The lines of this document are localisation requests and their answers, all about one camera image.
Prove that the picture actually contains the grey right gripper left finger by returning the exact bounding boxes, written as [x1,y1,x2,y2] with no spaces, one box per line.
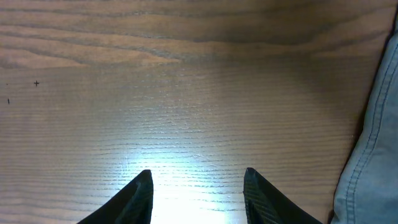
[78,169,154,224]

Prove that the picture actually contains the grey button shirt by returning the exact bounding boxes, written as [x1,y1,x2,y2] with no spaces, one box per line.
[331,27,397,224]

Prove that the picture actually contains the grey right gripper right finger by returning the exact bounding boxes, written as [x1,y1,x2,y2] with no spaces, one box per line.
[243,167,321,224]

